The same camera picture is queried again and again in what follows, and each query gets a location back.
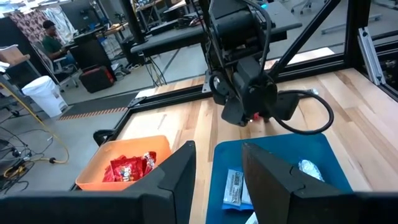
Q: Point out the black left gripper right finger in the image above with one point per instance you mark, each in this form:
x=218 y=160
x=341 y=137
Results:
x=295 y=205

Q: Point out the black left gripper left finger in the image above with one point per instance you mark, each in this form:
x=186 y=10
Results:
x=93 y=208

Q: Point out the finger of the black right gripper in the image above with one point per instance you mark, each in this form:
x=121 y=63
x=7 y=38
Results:
x=286 y=104
x=233 y=112

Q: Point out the red Skittles bag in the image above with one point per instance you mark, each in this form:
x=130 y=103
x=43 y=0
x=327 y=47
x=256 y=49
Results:
x=149 y=160
x=107 y=175
x=256 y=117
x=126 y=169

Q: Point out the white blue candy bar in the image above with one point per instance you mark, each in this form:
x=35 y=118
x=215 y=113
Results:
x=233 y=186
x=311 y=169
x=252 y=219
x=246 y=193

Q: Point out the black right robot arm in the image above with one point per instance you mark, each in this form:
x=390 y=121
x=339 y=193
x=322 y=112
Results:
x=236 y=25

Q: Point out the blue plastic bin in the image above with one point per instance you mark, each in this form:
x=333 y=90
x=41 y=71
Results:
x=224 y=155

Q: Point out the orange plastic bin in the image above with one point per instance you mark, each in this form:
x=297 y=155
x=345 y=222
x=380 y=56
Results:
x=130 y=144

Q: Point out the black desk top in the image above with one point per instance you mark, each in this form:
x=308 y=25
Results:
x=168 y=40

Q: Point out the black mat orange striped edge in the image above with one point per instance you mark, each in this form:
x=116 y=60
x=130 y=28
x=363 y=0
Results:
x=99 y=104

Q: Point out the white trash bin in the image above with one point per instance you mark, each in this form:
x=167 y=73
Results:
x=43 y=96

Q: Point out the black case red trim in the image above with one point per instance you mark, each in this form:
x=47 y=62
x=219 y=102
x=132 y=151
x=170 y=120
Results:
x=96 y=79

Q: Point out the black monitor pole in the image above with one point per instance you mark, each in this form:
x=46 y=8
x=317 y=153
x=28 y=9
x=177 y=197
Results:
x=132 y=18

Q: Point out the grey office chair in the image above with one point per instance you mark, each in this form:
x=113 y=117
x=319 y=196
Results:
x=66 y=73

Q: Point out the black desk cabinet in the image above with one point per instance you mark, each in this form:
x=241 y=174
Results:
x=88 y=53

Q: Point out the person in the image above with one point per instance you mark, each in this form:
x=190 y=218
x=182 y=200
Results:
x=51 y=45

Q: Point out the brown white patterned curtain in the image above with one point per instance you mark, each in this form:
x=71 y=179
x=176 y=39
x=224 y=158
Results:
x=28 y=25

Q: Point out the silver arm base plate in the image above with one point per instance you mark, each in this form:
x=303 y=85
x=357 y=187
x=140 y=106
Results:
x=206 y=87

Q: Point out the silver aluminium extrusion post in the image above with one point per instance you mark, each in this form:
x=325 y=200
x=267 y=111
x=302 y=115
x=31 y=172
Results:
x=370 y=56

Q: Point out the black aluminium table frame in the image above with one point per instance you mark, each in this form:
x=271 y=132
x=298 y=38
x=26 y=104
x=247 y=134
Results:
x=354 y=31

